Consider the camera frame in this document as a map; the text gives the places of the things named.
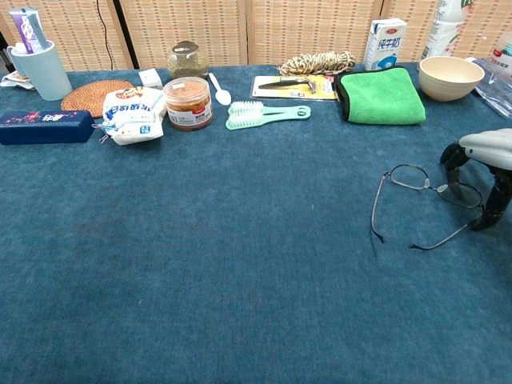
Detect glass jar of green grains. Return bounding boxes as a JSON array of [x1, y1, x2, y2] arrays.
[[166, 40, 210, 80]]

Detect small white box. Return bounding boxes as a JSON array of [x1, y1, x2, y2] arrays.
[[138, 68, 164, 90]]

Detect thin black hanging cable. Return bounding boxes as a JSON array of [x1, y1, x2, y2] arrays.
[[95, 0, 115, 72]]

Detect folded green microfibre towel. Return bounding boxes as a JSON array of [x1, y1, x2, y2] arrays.
[[334, 66, 427, 125]]

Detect white plastic spoon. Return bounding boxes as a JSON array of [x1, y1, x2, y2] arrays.
[[208, 72, 233, 106]]

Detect black wire-frame eyeglasses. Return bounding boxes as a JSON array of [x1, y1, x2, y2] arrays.
[[370, 163, 485, 251]]

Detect white crumpled packet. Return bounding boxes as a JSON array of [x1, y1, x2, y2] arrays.
[[0, 70, 36, 91]]

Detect purple toothpaste tube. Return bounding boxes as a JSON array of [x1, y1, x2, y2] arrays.
[[8, 6, 44, 55]]

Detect black stand pole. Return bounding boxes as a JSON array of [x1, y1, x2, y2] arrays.
[[113, 0, 140, 70]]

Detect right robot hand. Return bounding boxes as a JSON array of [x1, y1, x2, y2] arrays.
[[439, 128, 512, 232]]

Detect white blue milk carton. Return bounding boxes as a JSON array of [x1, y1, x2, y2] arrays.
[[362, 18, 408, 72]]

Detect bamboo folding screen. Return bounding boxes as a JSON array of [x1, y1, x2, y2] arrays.
[[0, 0, 512, 73]]

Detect razor in yellow card package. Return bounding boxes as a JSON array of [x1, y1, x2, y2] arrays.
[[250, 74, 340, 102]]

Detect light blue plastic cup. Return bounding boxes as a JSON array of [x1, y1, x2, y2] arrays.
[[6, 39, 74, 102]]

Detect coiled tan black rope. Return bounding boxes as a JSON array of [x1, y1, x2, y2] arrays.
[[278, 50, 357, 77]]

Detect clear jar with orange contents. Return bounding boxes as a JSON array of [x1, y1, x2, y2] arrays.
[[162, 76, 214, 132]]

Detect beige bowl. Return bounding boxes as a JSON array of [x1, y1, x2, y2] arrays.
[[418, 55, 486, 102]]

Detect blue table carpet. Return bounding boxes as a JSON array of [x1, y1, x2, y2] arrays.
[[0, 62, 512, 384]]

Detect mint green scrub brush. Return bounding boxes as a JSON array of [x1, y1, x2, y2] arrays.
[[227, 100, 312, 118], [225, 107, 310, 131]]

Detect white printed salt bag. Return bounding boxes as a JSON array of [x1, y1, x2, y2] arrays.
[[102, 86, 168, 146]]

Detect blue binder clip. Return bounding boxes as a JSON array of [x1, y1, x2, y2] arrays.
[[92, 122, 111, 144]]

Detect dark blue rectangular box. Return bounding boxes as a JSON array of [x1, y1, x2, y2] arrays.
[[0, 110, 96, 146]]

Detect round woven rattan coaster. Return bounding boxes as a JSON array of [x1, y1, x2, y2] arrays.
[[60, 79, 135, 119]]

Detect white drink bottle yellow cap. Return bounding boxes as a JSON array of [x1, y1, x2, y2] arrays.
[[419, 0, 467, 61]]

